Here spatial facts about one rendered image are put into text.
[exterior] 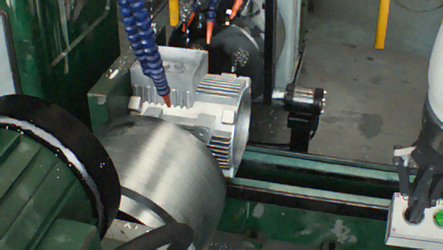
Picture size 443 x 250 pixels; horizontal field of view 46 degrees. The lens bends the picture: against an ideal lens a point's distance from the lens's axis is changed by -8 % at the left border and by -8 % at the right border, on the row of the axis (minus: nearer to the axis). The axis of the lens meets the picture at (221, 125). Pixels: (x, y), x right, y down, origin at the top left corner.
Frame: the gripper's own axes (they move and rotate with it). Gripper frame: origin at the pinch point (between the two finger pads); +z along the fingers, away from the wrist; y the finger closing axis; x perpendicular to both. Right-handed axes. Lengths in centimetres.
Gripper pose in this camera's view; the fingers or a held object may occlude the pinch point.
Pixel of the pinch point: (418, 203)
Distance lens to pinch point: 83.1
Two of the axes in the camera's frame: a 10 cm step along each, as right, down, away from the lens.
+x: -2.3, 8.3, -5.1
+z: 1.0, 5.4, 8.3
